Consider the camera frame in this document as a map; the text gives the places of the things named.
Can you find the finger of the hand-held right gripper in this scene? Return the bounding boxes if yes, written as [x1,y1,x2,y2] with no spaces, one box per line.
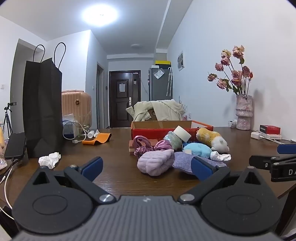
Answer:
[249,155,281,171]
[277,143,296,154]

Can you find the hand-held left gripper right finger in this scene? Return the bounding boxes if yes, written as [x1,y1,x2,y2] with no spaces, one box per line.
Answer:
[178,157,263,205]

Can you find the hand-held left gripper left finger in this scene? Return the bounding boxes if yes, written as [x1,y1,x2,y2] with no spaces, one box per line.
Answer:
[31,157,116,204]

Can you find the light blue fluffy cloth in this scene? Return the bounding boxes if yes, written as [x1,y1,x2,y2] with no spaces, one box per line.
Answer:
[183,142,213,159]

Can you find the white tissue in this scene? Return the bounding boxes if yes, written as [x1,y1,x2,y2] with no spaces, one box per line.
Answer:
[210,151,232,162]
[38,152,61,169]

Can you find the lavender knitted cloth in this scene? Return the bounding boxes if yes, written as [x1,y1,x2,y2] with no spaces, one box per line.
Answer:
[172,152,228,175]

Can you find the yellow white hamster plush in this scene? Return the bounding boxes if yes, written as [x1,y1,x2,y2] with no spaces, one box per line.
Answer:
[196,127,230,153]

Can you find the iridescent shiny pouch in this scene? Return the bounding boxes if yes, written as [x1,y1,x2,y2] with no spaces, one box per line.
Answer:
[163,131,184,150]

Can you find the brick red sponge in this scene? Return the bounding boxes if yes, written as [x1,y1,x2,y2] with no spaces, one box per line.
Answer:
[128,138,159,156]

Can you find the lilac fluffy headband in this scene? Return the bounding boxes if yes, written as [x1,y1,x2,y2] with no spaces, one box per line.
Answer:
[137,149,175,176]

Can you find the red cardboard box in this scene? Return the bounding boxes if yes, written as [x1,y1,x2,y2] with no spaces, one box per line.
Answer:
[131,120,214,141]

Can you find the red flat box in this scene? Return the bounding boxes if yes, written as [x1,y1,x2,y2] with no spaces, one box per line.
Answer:
[259,125,281,135]

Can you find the clear glass jar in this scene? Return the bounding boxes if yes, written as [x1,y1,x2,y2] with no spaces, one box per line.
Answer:
[77,111,92,138]

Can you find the pink textured vase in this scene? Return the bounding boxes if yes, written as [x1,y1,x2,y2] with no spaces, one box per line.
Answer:
[236,95,253,131]

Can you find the pink suitcase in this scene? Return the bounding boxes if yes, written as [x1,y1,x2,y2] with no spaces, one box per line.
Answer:
[61,90,92,130]

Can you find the beige coat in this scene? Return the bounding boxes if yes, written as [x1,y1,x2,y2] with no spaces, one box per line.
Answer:
[126,99,185,122]

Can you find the dark brown door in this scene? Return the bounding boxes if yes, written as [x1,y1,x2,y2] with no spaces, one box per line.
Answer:
[109,70,141,128]

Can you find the grey side door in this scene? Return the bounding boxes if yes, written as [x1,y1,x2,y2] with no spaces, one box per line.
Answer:
[97,62,105,129]

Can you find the brown chair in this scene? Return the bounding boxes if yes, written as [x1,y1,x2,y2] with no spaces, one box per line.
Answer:
[144,109,159,121]

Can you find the black paper bag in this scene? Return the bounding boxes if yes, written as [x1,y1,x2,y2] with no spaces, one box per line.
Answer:
[22,42,67,158]

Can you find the black phone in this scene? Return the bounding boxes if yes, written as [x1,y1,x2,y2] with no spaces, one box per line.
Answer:
[4,132,26,160]

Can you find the dried pink roses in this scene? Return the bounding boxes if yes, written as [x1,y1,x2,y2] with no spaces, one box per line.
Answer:
[207,45,253,95]

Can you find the grey fridge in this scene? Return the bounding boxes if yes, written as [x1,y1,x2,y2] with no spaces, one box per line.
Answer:
[149,66,173,102]

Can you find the white umbrella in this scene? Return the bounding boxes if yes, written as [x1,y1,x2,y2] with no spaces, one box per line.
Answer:
[166,67,173,97]

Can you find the round ceiling lamp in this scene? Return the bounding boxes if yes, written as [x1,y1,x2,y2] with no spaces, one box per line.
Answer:
[81,3,118,27]

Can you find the orange strap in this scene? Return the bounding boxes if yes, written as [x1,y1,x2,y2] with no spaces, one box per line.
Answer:
[82,133,112,146]

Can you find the white power adapter with cable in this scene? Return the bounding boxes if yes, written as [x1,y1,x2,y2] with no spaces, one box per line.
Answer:
[62,120,93,145]

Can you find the white cable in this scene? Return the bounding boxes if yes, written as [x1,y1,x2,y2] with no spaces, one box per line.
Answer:
[0,160,19,220]

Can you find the black tripod with camera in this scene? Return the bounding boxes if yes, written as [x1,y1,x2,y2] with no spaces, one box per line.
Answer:
[2,102,18,139]

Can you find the wall picture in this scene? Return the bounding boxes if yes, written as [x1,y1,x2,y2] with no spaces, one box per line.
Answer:
[177,51,185,71]

